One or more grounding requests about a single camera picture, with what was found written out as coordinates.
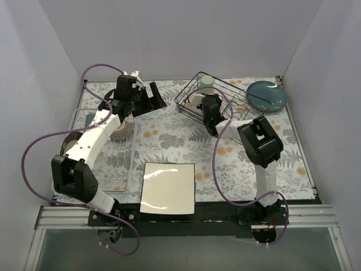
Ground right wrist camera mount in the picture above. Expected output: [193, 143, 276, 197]
[188, 93, 205, 108]

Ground green cup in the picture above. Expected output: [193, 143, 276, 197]
[198, 75, 214, 95]

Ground white wire dish rack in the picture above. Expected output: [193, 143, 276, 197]
[63, 108, 138, 193]

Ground brown patterned bowl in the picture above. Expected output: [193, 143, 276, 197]
[110, 120, 134, 141]

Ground black wire dish rack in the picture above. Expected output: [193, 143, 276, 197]
[175, 72, 271, 125]

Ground white square plate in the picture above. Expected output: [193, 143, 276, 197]
[140, 162, 195, 215]

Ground teal round plate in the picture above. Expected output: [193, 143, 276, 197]
[246, 81, 288, 113]

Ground grey blue mug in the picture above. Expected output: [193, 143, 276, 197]
[85, 113, 95, 127]

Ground black rimmed round plate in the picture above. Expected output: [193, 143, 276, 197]
[60, 132, 83, 156]

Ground floral table mat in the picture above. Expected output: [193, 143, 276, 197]
[55, 77, 316, 205]

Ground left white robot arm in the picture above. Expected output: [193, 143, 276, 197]
[51, 75, 166, 226]

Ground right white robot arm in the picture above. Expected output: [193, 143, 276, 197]
[197, 94, 284, 225]

